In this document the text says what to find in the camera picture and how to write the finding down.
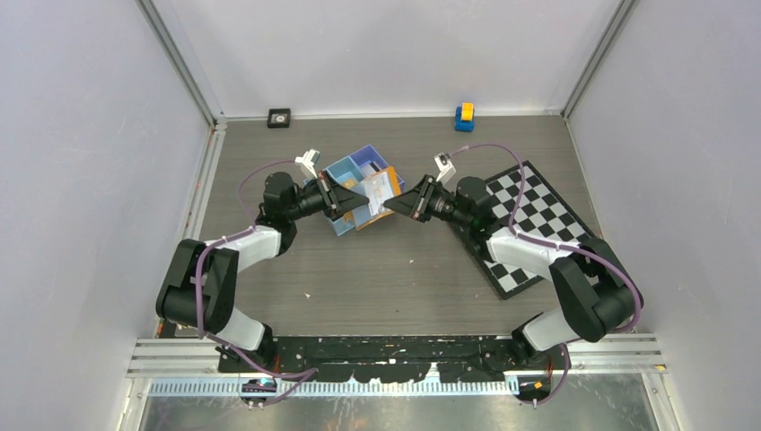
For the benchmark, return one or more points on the white patterned credit card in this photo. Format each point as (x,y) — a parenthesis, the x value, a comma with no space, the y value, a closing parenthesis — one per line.
(378,188)

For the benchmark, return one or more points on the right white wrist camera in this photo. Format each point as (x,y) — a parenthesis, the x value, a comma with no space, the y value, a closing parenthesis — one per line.
(445,166)

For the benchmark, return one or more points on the blue yellow toy block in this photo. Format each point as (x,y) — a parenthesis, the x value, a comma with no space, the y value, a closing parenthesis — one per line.
(465,117)

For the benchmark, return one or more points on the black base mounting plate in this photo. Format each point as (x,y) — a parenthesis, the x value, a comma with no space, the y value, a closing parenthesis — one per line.
(393,359)

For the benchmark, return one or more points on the small black square box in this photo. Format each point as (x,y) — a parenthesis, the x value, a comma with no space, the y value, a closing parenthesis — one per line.
(279,118)

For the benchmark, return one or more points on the black white checkerboard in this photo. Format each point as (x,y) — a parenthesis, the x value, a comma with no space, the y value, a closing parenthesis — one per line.
(543,212)

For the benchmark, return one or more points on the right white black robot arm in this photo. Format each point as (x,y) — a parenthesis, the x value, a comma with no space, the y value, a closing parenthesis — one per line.
(596,296)

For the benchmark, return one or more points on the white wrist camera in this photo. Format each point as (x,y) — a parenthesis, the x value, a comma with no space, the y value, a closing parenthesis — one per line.
(307,163)
(445,166)

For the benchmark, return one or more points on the blue purple three-drawer organizer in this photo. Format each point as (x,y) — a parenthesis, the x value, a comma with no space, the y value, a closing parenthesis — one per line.
(349,171)

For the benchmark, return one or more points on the orange leather card holder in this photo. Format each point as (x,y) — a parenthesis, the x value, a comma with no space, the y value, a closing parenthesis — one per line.
(361,214)

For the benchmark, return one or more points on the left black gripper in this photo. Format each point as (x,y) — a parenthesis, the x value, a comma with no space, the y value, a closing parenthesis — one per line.
(336,200)

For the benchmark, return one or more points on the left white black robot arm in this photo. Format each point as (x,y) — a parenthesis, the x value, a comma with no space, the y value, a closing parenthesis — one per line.
(199,288)

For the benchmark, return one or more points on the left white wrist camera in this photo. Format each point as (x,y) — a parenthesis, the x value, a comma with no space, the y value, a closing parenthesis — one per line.
(307,163)

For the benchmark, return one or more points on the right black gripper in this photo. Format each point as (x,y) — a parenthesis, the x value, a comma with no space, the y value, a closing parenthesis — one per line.
(415,203)

